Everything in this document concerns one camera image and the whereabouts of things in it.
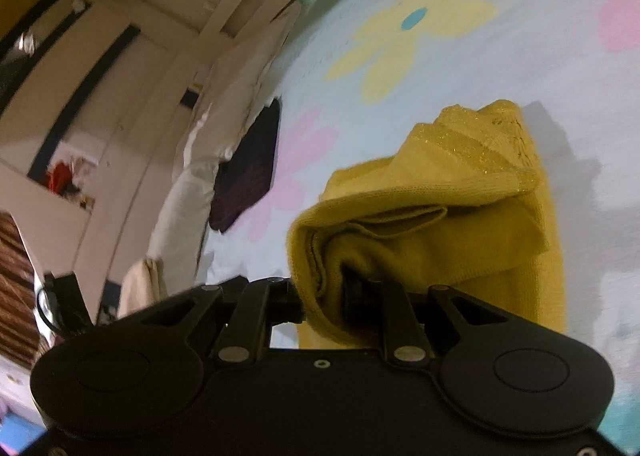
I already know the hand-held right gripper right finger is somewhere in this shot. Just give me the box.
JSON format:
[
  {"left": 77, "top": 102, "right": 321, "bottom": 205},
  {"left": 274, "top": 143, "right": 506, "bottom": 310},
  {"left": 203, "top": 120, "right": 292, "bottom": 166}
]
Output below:
[{"left": 344, "top": 276, "right": 512, "bottom": 365}]

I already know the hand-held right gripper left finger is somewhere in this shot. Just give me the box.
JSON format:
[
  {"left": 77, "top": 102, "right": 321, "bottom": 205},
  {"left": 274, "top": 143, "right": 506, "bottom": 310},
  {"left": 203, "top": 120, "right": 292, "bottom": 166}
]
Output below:
[{"left": 131, "top": 277, "right": 304, "bottom": 365}]

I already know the yellow knit sweater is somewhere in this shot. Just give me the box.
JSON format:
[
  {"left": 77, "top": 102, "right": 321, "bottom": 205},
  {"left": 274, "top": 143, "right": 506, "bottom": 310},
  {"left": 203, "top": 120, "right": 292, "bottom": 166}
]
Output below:
[{"left": 287, "top": 99, "right": 568, "bottom": 350}]

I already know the cream cloth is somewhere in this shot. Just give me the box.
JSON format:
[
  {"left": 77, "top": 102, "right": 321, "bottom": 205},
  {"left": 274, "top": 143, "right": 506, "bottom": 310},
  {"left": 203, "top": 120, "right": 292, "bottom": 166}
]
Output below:
[{"left": 117, "top": 257, "right": 170, "bottom": 319}]

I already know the red object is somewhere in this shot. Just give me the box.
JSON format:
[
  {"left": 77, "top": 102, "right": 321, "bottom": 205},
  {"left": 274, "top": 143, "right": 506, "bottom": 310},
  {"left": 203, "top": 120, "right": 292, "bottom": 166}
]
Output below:
[{"left": 46, "top": 161, "right": 76, "bottom": 194}]

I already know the dark striped folded garment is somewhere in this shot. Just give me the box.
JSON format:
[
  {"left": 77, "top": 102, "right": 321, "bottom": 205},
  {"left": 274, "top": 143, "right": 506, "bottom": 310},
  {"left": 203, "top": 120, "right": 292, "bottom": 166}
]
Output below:
[{"left": 208, "top": 97, "right": 282, "bottom": 233}]

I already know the floral printed blanket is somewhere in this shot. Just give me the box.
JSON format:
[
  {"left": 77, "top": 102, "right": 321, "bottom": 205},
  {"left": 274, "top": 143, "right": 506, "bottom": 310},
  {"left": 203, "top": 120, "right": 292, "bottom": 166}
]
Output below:
[{"left": 197, "top": 0, "right": 640, "bottom": 437}]

